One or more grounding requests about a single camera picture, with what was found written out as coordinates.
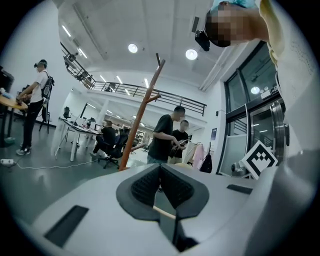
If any black equipment case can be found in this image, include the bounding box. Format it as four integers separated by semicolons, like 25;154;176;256
0;65;15;95

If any steel door column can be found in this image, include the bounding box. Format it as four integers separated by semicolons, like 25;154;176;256
269;99;291;161

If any teal head cover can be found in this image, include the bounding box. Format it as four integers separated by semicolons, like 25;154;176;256
209;0;259;11

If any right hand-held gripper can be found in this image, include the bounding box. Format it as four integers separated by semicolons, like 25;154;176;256
230;139;279;181

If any person's head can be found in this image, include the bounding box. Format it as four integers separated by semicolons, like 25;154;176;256
205;1;271;49

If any black office chair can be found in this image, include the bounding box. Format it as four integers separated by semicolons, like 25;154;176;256
62;106;74;121
96;128;131;170

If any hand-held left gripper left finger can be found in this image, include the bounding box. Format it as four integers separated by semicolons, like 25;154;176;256
31;163;178;256

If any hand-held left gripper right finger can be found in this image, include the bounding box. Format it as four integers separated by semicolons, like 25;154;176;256
161;163;259;256

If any pink garment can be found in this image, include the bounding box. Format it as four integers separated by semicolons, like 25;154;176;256
184;141;205;171

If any black mezzanine railing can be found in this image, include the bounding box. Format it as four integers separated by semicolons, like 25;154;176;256
59;41;208;117

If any black bag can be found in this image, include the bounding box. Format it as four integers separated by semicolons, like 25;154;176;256
199;141;214;174

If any white desk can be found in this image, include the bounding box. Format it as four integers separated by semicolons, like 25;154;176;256
58;116;106;162

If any black head-mounted camera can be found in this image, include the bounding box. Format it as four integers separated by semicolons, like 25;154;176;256
194;29;212;52

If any black backpack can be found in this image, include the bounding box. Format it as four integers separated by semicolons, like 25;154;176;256
40;75;56;100

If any red-brown wooden coat stand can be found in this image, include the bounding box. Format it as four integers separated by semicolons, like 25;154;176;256
117;52;167;172

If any black framed glass door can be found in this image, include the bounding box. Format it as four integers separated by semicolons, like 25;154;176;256
223;40;291;176

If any white power cable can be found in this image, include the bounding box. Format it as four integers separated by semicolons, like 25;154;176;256
12;159;97;171

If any round wooden table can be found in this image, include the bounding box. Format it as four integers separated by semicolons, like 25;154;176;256
0;93;29;149

